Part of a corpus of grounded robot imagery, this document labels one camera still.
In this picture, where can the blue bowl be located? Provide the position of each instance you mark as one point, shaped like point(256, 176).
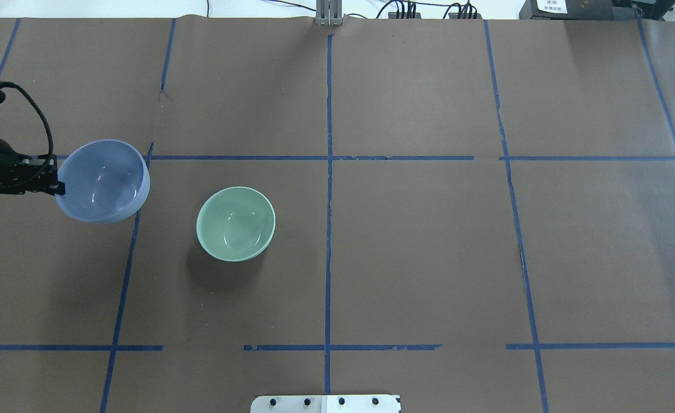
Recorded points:
point(105, 181)

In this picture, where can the green bowl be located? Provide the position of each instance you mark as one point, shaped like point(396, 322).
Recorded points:
point(236, 224)

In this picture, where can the far orange black adapter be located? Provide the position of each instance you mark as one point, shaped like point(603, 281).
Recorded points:
point(404, 11)

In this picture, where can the orange black adapter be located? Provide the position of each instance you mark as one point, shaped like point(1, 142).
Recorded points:
point(404, 11)
point(462, 11)

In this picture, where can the near orange black adapter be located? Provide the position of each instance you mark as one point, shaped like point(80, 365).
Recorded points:
point(462, 11)

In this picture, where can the black computer box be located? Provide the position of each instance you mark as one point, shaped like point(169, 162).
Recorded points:
point(594, 10)

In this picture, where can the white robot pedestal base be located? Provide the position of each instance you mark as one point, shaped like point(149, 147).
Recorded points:
point(327, 403)

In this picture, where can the aluminium frame post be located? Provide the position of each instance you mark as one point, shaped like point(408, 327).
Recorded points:
point(329, 13)

